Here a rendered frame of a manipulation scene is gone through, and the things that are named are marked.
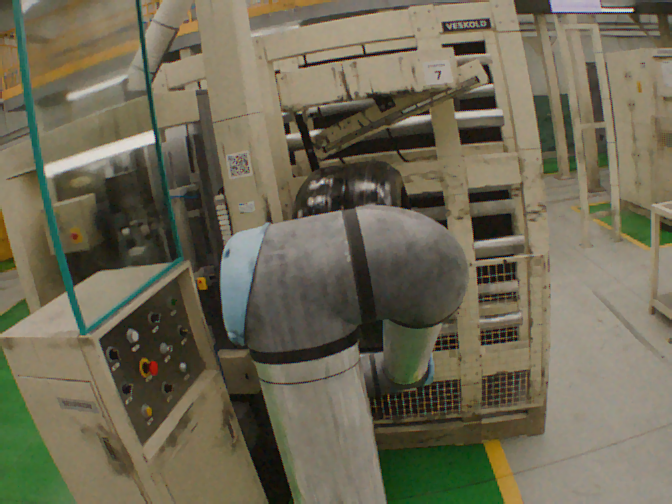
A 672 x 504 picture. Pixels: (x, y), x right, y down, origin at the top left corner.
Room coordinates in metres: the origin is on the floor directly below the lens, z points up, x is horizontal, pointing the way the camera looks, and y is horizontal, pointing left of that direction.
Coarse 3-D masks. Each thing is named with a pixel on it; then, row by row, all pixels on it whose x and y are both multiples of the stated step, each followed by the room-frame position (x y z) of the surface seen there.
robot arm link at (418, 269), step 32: (384, 224) 0.49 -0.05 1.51; (416, 224) 0.50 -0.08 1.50; (384, 256) 0.47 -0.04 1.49; (416, 256) 0.48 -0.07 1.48; (448, 256) 0.50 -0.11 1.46; (384, 288) 0.46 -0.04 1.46; (416, 288) 0.47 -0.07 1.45; (448, 288) 0.50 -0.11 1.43; (384, 320) 0.66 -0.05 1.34; (416, 320) 0.51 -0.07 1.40; (384, 352) 0.80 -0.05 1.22; (416, 352) 0.69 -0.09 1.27; (384, 384) 0.91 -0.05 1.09; (416, 384) 0.91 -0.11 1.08
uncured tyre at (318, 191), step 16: (320, 176) 1.49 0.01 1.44; (336, 176) 1.47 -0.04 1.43; (352, 176) 1.45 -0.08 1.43; (368, 176) 1.43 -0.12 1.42; (384, 176) 1.44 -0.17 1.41; (400, 176) 1.58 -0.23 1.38; (304, 192) 1.45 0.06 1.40; (320, 192) 1.42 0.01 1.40; (336, 192) 1.40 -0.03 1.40; (352, 192) 1.39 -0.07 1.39; (368, 192) 1.37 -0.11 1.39; (384, 192) 1.38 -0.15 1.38; (400, 192) 1.47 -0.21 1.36; (304, 208) 1.40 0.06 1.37; (320, 208) 1.38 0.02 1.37; (336, 208) 1.37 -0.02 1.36; (352, 208) 1.35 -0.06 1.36; (368, 336) 1.33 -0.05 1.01
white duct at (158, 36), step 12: (168, 0) 1.89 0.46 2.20; (180, 0) 1.89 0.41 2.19; (192, 0) 1.94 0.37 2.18; (156, 12) 1.93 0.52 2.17; (168, 12) 1.89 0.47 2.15; (180, 12) 1.92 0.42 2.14; (156, 24) 1.91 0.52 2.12; (168, 24) 1.91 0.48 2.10; (180, 24) 1.97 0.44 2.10; (156, 36) 1.91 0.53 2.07; (168, 36) 1.94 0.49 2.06; (156, 48) 1.93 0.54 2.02; (156, 60) 1.95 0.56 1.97
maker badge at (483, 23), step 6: (480, 18) 1.90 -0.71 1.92; (486, 18) 1.90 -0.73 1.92; (444, 24) 1.94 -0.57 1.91; (450, 24) 1.93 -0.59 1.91; (456, 24) 1.93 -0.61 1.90; (462, 24) 1.92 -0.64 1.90; (468, 24) 1.92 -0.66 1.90; (474, 24) 1.91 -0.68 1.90; (480, 24) 1.90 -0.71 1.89; (486, 24) 1.90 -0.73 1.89; (444, 30) 1.94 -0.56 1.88; (450, 30) 1.93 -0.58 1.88; (456, 30) 1.93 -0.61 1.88; (462, 30) 1.92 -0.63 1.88
